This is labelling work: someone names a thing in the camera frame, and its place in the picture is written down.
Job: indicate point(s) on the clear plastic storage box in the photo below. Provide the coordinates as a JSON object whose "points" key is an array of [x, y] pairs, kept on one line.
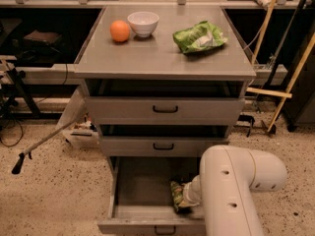
{"points": [[76, 124]]}

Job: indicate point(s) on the grey stick with black handle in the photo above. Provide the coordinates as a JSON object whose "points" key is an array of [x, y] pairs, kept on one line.
{"points": [[27, 152]]}

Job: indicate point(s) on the grey middle drawer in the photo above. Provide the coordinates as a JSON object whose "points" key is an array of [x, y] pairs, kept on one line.
{"points": [[160, 140]]}

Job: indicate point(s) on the grey drawer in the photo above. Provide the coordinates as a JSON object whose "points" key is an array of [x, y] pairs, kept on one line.
{"points": [[139, 102], [141, 200], [160, 140]]}

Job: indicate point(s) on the grey drawer cabinet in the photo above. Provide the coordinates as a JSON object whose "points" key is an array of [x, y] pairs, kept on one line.
{"points": [[157, 57]]}

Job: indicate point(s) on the orange fruit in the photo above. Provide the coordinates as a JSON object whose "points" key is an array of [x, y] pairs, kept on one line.
{"points": [[119, 31]]}

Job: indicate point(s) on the white bowl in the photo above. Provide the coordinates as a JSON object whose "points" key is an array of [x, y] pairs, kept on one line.
{"points": [[143, 24]]}

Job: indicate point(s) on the grey top drawer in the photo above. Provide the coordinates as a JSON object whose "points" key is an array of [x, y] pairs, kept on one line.
{"points": [[139, 102]]}

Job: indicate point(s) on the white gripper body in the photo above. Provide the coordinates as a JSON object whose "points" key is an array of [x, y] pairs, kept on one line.
{"points": [[190, 193]]}

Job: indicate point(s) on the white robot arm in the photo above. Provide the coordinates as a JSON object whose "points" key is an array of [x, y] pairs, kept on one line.
{"points": [[227, 177]]}

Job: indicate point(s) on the green jalapeno chip bag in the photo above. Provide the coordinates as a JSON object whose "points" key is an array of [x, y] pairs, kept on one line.
{"points": [[177, 196]]}

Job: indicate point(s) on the light green chip bag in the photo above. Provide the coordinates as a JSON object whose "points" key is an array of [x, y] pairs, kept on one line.
{"points": [[201, 37]]}

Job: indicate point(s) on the grey bottom drawer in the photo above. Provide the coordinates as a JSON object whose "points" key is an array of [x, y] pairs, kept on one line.
{"points": [[141, 200]]}

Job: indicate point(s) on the dark box on shelf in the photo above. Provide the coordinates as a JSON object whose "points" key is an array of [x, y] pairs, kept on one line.
{"points": [[39, 38]]}

